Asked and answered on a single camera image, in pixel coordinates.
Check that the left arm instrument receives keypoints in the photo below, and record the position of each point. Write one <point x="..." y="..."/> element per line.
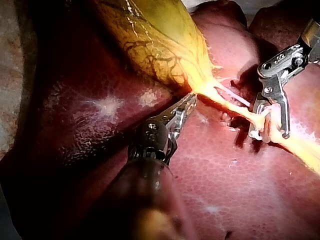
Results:
<point x="150" y="140"/>

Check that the right arm instrument jaw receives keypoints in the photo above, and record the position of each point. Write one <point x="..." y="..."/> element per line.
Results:
<point x="283" y="110"/>
<point x="255" y="112"/>

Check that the left arm instrument jaw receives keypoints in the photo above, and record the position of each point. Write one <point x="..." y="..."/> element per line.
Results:
<point x="183" y="112"/>
<point x="178" y="105"/>

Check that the right arm instrument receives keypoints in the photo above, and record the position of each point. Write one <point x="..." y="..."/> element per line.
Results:
<point x="282" y="62"/>

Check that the white clip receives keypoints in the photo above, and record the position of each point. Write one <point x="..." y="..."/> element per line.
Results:
<point x="268" y="130"/>

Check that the gallbladder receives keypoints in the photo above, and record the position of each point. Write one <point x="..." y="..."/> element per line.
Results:
<point x="155" y="37"/>

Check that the dark left arm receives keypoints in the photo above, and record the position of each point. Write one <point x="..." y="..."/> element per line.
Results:
<point x="145" y="192"/>

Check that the dark right arm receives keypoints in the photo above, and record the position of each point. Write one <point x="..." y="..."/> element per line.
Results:
<point x="312" y="35"/>

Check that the thin tube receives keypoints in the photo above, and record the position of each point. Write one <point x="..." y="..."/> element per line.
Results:
<point x="237" y="107"/>
<point x="235" y="97"/>

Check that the dark red liver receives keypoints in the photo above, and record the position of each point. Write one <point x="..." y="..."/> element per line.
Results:
<point x="225" y="180"/>

